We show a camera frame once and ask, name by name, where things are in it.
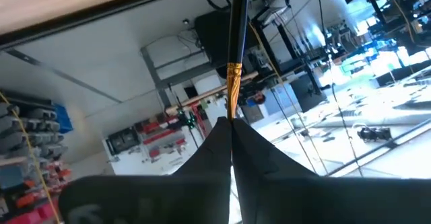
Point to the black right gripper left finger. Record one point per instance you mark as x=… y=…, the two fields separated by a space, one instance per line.
x=208 y=170

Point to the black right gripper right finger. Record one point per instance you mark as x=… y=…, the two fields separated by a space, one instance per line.
x=262 y=177

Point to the black paintbrush gold ferrule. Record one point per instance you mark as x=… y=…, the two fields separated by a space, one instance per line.
x=238 y=22

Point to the rack of red bins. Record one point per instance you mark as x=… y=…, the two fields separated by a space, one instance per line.
x=158 y=138

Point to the black equipment cabinet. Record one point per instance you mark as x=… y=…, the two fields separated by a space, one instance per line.
x=212 y=35

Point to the blue storage crate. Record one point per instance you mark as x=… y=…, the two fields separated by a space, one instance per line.
x=64 y=119

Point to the grey stacked bins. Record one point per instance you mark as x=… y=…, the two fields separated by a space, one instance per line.
x=33 y=130

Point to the black aluminium table frame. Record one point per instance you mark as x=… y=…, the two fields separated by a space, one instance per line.
x=101 y=15

